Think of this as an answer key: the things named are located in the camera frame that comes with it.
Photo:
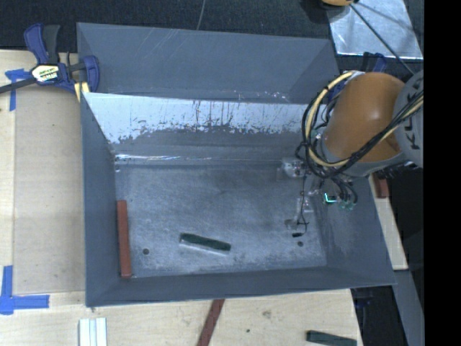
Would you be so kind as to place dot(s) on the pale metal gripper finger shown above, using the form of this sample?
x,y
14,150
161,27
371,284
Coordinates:
x,y
301,207
290,168

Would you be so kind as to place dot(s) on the grey metal bin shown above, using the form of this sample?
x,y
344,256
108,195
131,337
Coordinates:
x,y
216,200

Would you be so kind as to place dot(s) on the dark green flat block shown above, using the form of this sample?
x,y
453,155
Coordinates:
x,y
205,242

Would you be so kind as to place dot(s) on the red-brown flat block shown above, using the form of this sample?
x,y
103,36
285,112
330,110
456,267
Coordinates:
x,y
123,240
210,323

